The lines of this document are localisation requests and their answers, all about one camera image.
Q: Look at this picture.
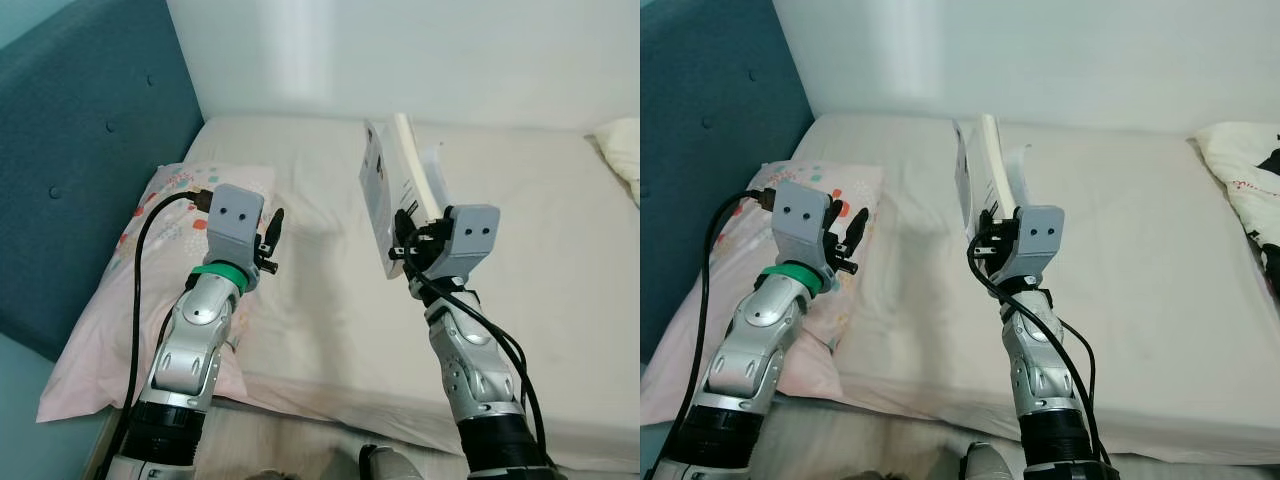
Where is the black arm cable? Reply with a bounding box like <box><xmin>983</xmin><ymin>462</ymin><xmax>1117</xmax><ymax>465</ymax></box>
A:
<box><xmin>100</xmin><ymin>188</ymin><xmax>213</xmax><ymax>471</ymax></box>
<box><xmin>695</xmin><ymin>188</ymin><xmax>776</xmax><ymax>441</ymax></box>
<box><xmin>400</xmin><ymin>240</ymin><xmax>546</xmax><ymax>466</ymax></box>
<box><xmin>965</xmin><ymin>235</ymin><xmax>1111</xmax><ymax>466</ymax></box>

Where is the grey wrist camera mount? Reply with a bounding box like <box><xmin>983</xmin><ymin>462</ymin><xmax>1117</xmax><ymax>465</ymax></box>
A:
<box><xmin>1010</xmin><ymin>205</ymin><xmax>1066</xmax><ymax>281</ymax></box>
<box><xmin>205</xmin><ymin>183</ymin><xmax>266</xmax><ymax>271</ymax></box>
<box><xmin>772</xmin><ymin>180</ymin><xmax>839</xmax><ymax>271</ymax></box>
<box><xmin>437</xmin><ymin>205</ymin><xmax>501</xmax><ymax>279</ymax></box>

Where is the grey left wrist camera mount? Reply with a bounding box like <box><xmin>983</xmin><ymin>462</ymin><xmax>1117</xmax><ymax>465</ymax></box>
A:
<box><xmin>205</xmin><ymin>183</ymin><xmax>266</xmax><ymax>271</ymax></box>
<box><xmin>772</xmin><ymin>180</ymin><xmax>839</xmax><ymax>271</ymax></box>

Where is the cream sheeted mattress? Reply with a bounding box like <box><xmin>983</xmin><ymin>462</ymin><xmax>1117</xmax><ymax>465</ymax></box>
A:
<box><xmin>150</xmin><ymin>113</ymin><xmax>641</xmax><ymax>473</ymax></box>
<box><xmin>790</xmin><ymin>110</ymin><xmax>1280</xmax><ymax>466</ymax></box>

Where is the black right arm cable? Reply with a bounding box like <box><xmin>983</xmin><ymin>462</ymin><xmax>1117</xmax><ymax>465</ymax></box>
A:
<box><xmin>965</xmin><ymin>235</ymin><xmax>1111</xmax><ymax>466</ymax></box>
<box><xmin>400</xmin><ymin>240</ymin><xmax>546</xmax><ymax>466</ymax></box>

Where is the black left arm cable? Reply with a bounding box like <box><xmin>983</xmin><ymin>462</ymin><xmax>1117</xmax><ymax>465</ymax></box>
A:
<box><xmin>100</xmin><ymin>188</ymin><xmax>213</xmax><ymax>471</ymax></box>
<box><xmin>695</xmin><ymin>188</ymin><xmax>776</xmax><ymax>441</ymax></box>

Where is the teal upholstered bed headboard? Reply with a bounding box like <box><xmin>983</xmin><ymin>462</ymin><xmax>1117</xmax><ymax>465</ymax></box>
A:
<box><xmin>640</xmin><ymin>0</ymin><xmax>816</xmax><ymax>366</ymax></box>
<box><xmin>0</xmin><ymin>0</ymin><xmax>206</xmax><ymax>363</ymax></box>

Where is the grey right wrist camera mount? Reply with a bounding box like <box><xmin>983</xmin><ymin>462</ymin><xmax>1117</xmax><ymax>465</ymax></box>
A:
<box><xmin>437</xmin><ymin>205</ymin><xmax>501</xmax><ymax>279</ymax></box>
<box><xmin>1010</xmin><ymin>205</ymin><xmax>1066</xmax><ymax>281</ymax></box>

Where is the white book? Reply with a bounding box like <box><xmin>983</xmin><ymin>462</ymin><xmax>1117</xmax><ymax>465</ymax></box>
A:
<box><xmin>358</xmin><ymin>113</ymin><xmax>448</xmax><ymax>281</ymax></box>
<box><xmin>952</xmin><ymin>113</ymin><xmax>1031</xmax><ymax>231</ymax></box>

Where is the pink patterned pillow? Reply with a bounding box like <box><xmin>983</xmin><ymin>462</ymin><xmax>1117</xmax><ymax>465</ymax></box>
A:
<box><xmin>37</xmin><ymin>163</ymin><xmax>281</xmax><ymax>424</ymax></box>
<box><xmin>640</xmin><ymin>160</ymin><xmax>886</xmax><ymax>426</ymax></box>

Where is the cream cartoon print blanket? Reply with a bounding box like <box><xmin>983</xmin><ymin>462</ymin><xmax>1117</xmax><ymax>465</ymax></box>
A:
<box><xmin>590</xmin><ymin>117</ymin><xmax>641</xmax><ymax>206</ymax></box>
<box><xmin>1190</xmin><ymin>122</ymin><xmax>1280</xmax><ymax>266</ymax></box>

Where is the grey robot right leg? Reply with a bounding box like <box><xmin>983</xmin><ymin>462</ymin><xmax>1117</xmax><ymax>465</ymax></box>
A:
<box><xmin>360</xmin><ymin>445</ymin><xmax>421</xmax><ymax>480</ymax></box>
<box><xmin>962</xmin><ymin>443</ymin><xmax>1016</xmax><ymax>480</ymax></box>

